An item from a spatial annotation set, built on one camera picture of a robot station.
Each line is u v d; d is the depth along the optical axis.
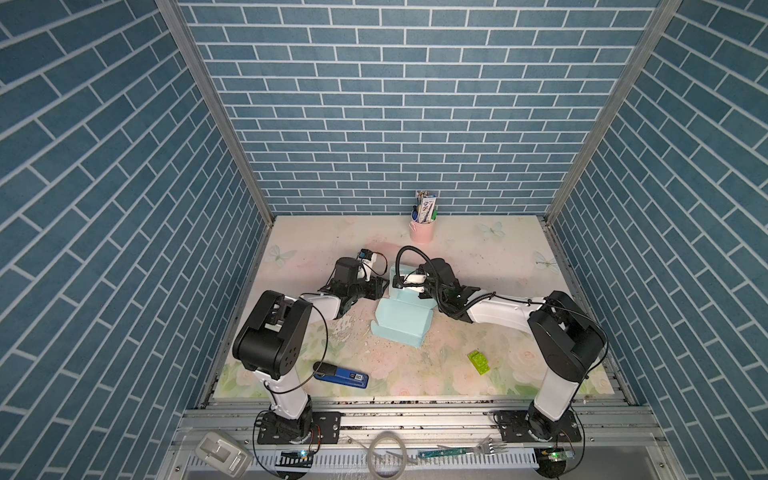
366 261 0.85
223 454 0.68
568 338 0.48
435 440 0.74
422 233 1.12
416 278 0.82
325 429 0.73
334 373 0.79
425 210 1.04
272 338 0.49
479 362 0.83
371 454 0.68
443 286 0.70
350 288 0.77
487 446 0.71
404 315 0.95
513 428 0.74
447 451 0.71
